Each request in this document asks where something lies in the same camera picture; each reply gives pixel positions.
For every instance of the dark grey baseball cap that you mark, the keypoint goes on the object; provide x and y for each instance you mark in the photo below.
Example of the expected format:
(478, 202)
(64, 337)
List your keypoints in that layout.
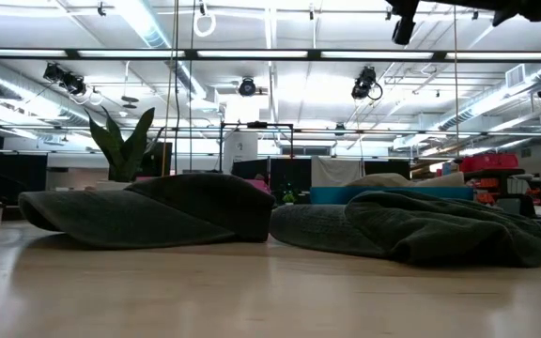
(416, 230)
(158, 211)

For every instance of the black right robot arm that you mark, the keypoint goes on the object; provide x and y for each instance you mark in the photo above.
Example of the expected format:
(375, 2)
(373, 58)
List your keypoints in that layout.
(533, 7)

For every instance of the black partition panel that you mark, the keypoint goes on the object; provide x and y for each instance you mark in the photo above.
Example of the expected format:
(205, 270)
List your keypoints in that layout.
(17, 173)
(280, 176)

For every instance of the red plastic tray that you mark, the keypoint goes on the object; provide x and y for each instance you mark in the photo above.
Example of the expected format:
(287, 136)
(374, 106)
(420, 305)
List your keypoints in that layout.
(260, 186)

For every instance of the small green plant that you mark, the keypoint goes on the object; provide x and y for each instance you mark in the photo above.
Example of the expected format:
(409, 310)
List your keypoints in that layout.
(289, 198)

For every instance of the black metal stand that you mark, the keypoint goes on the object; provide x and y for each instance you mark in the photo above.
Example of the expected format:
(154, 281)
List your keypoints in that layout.
(257, 125)

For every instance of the blue plastic tray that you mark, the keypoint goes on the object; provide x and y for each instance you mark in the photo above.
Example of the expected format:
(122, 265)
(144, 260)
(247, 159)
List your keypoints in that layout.
(327, 195)

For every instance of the white hanging cloth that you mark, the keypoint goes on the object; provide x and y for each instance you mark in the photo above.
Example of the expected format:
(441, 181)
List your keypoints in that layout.
(336, 171)

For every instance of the black ceiling spotlight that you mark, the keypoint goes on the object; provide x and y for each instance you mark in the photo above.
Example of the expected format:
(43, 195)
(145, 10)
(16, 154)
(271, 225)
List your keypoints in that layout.
(363, 84)
(66, 81)
(247, 87)

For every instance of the black overhead light bar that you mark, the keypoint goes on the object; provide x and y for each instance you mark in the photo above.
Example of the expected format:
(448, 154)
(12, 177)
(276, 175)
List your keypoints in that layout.
(313, 55)

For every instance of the green snake plant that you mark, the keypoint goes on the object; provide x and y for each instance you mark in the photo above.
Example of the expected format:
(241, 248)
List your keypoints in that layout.
(122, 150)

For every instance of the small orange bin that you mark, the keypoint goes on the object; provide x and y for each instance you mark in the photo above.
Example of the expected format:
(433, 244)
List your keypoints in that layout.
(489, 182)
(486, 197)

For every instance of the red storage bin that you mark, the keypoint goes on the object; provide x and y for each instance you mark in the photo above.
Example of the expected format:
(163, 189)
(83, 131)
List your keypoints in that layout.
(489, 163)

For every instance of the black shelf rack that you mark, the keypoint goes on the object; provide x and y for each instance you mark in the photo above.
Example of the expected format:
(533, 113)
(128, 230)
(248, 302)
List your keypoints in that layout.
(503, 174)

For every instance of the dark office chair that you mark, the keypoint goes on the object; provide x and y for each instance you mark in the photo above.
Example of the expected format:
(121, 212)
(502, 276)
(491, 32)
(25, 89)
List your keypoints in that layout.
(517, 206)

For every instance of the silver ventilation duct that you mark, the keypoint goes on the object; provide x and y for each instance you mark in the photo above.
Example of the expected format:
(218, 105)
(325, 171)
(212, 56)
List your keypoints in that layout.
(486, 103)
(7, 89)

